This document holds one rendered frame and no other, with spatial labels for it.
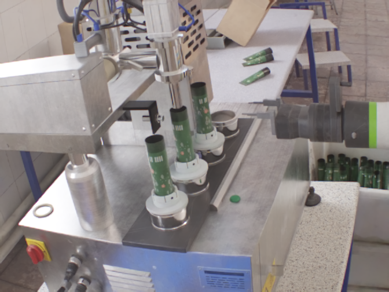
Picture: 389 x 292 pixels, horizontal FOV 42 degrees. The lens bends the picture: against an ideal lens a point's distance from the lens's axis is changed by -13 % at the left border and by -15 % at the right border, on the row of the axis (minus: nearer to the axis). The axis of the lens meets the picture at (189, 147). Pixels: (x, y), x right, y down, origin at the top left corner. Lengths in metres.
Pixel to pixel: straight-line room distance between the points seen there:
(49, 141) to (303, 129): 0.46
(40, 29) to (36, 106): 2.17
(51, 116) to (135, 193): 0.27
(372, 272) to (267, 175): 0.91
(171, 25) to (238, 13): 1.78
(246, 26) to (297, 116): 1.69
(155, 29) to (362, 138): 0.42
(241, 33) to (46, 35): 1.14
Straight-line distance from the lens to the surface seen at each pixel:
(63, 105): 0.92
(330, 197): 1.51
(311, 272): 1.26
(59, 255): 1.10
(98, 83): 0.93
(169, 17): 0.92
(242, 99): 2.13
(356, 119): 1.02
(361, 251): 1.80
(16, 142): 1.02
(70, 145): 0.94
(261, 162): 1.15
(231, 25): 2.72
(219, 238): 0.95
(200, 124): 1.12
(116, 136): 1.31
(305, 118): 1.04
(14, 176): 2.93
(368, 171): 1.93
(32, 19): 3.04
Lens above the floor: 1.59
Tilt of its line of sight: 27 degrees down
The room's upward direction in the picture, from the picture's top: 9 degrees counter-clockwise
